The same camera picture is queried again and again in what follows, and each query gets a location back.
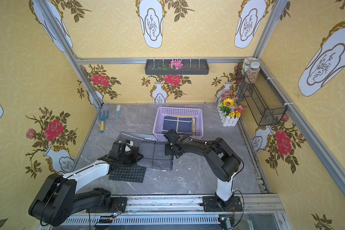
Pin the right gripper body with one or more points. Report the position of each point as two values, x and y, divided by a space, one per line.
172 143

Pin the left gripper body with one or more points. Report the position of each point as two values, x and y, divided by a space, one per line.
131 155

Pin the grey checked pillowcase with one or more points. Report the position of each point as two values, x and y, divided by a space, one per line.
154 155

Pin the navy striped pillowcase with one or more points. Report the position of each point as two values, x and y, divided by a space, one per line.
182 124

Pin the yellow pillowcase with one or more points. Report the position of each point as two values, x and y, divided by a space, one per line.
193 126

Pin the purple plastic basket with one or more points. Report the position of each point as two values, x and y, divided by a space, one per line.
177 112

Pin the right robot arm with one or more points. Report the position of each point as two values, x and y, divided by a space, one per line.
223 161

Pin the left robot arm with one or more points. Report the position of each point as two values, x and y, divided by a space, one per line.
59 196

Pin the black grid folded pillowcase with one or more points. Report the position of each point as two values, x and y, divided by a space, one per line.
134 174

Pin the light grey folded pillowcase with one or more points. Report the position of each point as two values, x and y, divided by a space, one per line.
135 138

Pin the blue garden fork toy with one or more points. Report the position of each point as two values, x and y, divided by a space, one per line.
102 117

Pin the light blue small brush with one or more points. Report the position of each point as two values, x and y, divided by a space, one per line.
118 109

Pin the flower pot white fence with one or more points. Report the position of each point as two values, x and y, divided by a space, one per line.
228 109

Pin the left circuit board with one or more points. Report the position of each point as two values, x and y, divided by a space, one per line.
107 219

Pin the circuit board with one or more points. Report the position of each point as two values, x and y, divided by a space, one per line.
226 222
107 219

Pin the pink artificial flower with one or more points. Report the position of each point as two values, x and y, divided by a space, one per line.
176 64

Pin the right circuit board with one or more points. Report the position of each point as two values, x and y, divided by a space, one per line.
226 222

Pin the jar with white lid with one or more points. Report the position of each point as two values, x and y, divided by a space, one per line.
253 72

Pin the jar with patterned lid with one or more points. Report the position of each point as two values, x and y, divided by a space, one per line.
246 64

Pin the dark grey wall shelf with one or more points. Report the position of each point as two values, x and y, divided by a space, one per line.
183 66

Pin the black wire mesh shelf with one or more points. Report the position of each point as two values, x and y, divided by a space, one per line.
263 105

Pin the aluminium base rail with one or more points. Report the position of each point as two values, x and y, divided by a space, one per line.
259 210

